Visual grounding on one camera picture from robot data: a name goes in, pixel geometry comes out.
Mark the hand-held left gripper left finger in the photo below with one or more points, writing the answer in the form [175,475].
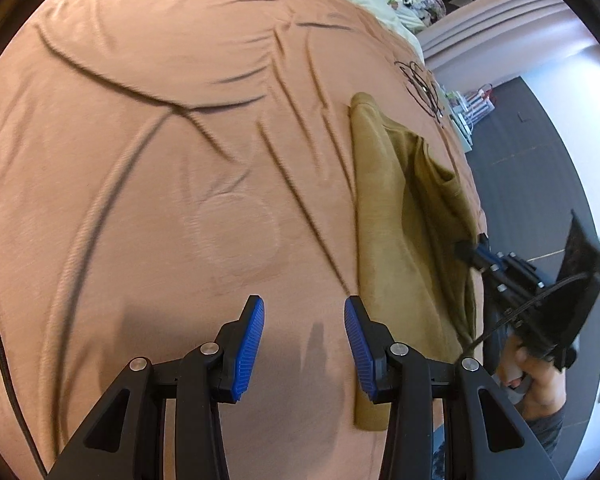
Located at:
[247,345]

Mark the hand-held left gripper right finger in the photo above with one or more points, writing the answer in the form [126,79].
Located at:
[357,345]

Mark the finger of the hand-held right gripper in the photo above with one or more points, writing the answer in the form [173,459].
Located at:
[472,252]

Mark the olive printed t-shirt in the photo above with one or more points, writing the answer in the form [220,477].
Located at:
[380,210]

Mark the person's right forearm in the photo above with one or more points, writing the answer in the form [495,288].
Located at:
[547,427]

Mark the person's right hand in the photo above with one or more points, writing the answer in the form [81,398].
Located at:
[535,385]

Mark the white nightstand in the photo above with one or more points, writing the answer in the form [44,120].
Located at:
[467,120]

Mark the person's patterned pants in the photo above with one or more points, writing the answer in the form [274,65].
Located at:
[440,455]

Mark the orange-brown blanket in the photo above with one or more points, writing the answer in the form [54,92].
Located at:
[155,135]

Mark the pink curtain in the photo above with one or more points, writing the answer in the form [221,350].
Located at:
[505,20]

